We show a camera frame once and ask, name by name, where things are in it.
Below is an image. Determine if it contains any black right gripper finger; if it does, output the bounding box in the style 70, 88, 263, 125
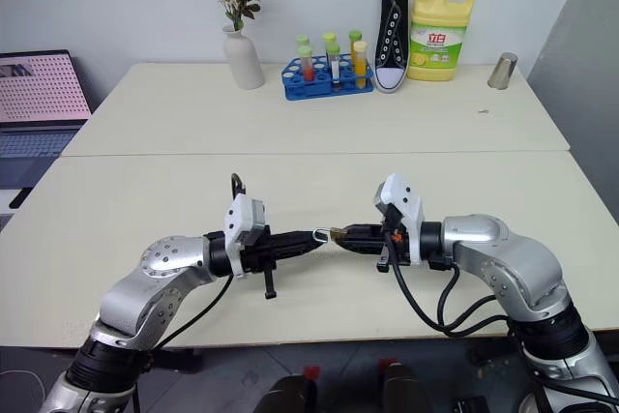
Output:
338, 222, 386, 240
336, 237, 386, 254

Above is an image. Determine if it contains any blue test tube rack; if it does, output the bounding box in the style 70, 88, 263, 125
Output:
280, 52, 377, 103

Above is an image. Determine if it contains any silver metal cup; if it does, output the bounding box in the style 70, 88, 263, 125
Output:
486, 50, 520, 91

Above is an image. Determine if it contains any black flat device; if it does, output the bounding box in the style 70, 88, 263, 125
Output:
8, 186, 38, 210

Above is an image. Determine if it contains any dark rounded shape red tab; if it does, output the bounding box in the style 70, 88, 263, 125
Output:
377, 358, 433, 413
254, 365, 321, 413

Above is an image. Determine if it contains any yellow detergent pump bottle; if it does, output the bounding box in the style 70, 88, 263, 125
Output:
406, 0, 477, 83

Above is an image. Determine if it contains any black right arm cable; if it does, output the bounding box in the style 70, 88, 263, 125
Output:
386, 231, 514, 339

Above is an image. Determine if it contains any brass padlock with silver shackle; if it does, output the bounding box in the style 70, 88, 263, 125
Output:
311, 225, 348, 244

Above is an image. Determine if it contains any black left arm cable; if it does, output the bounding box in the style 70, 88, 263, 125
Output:
154, 171, 248, 351

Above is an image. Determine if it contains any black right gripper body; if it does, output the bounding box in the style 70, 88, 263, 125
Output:
376, 205, 412, 274

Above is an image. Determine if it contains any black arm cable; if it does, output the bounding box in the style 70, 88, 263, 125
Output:
154, 171, 248, 351
386, 231, 514, 339

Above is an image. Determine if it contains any black canvas sneaker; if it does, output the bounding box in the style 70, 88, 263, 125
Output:
373, 0, 413, 94

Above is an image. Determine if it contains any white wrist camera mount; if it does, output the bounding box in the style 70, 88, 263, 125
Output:
371, 172, 427, 267
222, 192, 269, 281

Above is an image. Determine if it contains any green-capped tube white label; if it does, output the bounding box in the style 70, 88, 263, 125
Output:
325, 43, 343, 91

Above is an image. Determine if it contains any white ceramic vase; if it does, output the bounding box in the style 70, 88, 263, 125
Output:
221, 24, 266, 91

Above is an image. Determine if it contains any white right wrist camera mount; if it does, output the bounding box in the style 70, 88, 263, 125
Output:
371, 172, 427, 267

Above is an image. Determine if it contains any green-capped tube red liquid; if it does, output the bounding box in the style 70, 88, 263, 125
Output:
297, 44, 316, 84

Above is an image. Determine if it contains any open laptop computer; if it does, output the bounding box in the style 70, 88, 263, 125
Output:
0, 48, 94, 192

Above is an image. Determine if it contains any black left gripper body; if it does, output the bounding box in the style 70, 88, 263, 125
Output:
240, 224, 285, 301

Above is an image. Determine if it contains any yellow-capped tube orange liquid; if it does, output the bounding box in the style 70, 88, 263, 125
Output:
351, 40, 370, 91

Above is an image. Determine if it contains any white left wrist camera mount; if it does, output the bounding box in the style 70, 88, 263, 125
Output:
222, 192, 269, 281

